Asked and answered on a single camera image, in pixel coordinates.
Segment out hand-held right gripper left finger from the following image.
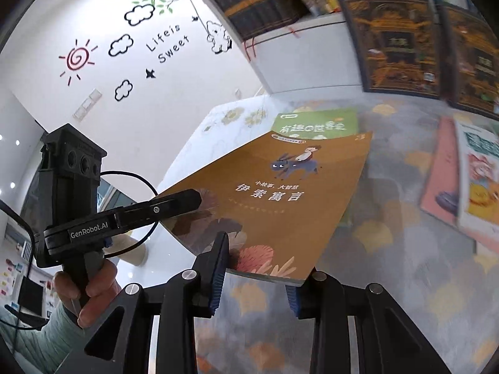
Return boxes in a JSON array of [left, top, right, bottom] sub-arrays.
[[58, 231, 231, 374]]

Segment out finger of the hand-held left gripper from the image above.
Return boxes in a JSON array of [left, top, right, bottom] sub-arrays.
[[113, 188, 202, 231]]

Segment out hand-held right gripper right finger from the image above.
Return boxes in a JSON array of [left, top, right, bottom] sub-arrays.
[[284, 271, 453, 374]]

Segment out orange donkey rider book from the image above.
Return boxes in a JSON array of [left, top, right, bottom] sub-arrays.
[[156, 130, 373, 287]]

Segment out stack of thin books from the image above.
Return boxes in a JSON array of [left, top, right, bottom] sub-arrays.
[[271, 108, 360, 143]]

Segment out person's left forearm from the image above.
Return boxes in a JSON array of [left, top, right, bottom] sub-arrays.
[[23, 306, 92, 374]]

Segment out person's left hand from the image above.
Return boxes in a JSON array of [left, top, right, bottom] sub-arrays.
[[52, 259, 123, 326]]

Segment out dark monitor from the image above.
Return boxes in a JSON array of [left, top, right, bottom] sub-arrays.
[[17, 276, 44, 316]]

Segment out pink book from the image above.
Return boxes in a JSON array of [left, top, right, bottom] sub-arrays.
[[420, 116, 470, 227]]

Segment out white bookshelf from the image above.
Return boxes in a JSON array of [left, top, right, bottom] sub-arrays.
[[201, 0, 499, 96]]

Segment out set of dark boxed volumes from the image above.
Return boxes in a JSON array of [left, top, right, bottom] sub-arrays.
[[200, 0, 310, 43]]

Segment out white book teal lettering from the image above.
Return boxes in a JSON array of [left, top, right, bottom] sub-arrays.
[[453, 120, 499, 244]]

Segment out dark ornate hardcover book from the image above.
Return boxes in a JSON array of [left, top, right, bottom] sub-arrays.
[[440, 2, 499, 122], [337, 0, 448, 101]]

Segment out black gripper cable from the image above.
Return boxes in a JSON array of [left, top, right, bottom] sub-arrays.
[[97, 170, 160, 258]]

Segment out white wall switch panel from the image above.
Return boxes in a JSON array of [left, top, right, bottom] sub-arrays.
[[73, 89, 103, 121]]

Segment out colourful wall notes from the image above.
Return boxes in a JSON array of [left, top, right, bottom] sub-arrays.
[[0, 257, 24, 300]]

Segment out red string ornament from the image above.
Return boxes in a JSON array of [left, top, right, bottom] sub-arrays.
[[242, 23, 302, 62]]

